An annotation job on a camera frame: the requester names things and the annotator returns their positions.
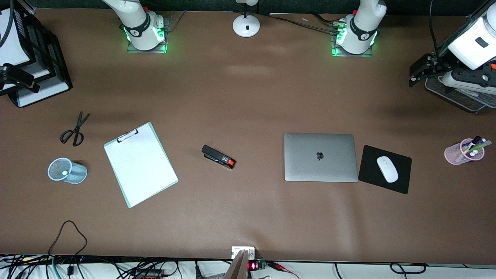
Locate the black orange power plug strip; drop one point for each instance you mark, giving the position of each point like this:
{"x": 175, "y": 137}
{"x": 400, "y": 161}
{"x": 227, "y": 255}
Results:
{"x": 149, "y": 274}

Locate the white computer mouse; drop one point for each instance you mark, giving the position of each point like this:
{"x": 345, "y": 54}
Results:
{"x": 387, "y": 169}

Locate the white paper sheets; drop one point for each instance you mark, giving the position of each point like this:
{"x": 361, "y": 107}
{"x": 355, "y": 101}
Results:
{"x": 42, "y": 95}
{"x": 15, "y": 42}
{"x": 38, "y": 71}

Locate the black stacked letter tray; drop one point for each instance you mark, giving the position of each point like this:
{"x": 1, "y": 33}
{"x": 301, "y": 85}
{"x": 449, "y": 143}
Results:
{"x": 58, "y": 66}

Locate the black mouse pad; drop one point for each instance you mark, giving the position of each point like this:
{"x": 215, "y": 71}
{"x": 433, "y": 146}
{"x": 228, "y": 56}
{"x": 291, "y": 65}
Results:
{"x": 368, "y": 170}

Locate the silver laptop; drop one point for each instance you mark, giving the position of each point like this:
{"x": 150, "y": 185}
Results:
{"x": 306, "y": 162}

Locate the green highlighter pen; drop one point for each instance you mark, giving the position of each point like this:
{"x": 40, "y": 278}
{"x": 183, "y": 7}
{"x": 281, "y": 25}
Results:
{"x": 482, "y": 145}

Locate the aluminium camera mount post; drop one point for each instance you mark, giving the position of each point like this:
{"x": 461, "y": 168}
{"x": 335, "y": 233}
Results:
{"x": 238, "y": 267}

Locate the mint green clipboard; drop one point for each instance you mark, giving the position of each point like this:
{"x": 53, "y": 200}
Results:
{"x": 126, "y": 203}

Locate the red clip leads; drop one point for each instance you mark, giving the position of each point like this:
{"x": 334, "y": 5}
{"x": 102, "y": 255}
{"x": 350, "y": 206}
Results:
{"x": 283, "y": 267}

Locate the black capped marker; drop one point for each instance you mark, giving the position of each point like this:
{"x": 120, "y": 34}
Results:
{"x": 476, "y": 139}

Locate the white round stand base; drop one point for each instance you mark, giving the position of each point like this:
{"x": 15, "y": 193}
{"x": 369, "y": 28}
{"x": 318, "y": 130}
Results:
{"x": 246, "y": 26}

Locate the white blank paper sheet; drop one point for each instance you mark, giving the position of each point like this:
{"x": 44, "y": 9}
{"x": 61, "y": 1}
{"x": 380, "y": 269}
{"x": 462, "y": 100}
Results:
{"x": 143, "y": 166}

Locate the white mount bracket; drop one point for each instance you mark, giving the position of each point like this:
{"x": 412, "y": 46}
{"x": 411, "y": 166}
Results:
{"x": 236, "y": 251}

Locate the light blue mesh pen cup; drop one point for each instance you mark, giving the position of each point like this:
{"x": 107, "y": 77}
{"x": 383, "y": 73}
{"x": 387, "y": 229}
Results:
{"x": 75, "y": 174}

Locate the black mesh desk organizer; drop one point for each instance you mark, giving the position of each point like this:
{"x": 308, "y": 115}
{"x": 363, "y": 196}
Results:
{"x": 465, "y": 101}

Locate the black scissors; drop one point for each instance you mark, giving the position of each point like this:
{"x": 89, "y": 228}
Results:
{"x": 78, "y": 126}

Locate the pink translucent pen cup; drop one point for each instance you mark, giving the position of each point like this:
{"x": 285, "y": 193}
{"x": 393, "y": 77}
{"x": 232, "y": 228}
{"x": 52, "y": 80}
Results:
{"x": 454, "y": 154}

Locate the purple pen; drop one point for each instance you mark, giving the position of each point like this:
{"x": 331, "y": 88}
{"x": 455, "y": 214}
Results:
{"x": 468, "y": 146}

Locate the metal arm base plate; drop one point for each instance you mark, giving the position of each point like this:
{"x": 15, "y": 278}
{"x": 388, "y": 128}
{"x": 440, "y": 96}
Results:
{"x": 337, "y": 54}
{"x": 155, "y": 50}

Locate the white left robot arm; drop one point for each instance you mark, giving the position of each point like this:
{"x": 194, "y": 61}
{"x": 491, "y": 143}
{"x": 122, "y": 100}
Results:
{"x": 360, "y": 31}

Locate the red LED display module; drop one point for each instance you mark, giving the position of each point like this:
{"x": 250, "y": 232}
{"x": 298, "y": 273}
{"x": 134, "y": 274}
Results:
{"x": 254, "y": 266}

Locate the black stapler with orange tip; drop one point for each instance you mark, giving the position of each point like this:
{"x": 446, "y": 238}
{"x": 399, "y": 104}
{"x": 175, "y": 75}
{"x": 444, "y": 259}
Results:
{"x": 217, "y": 155}

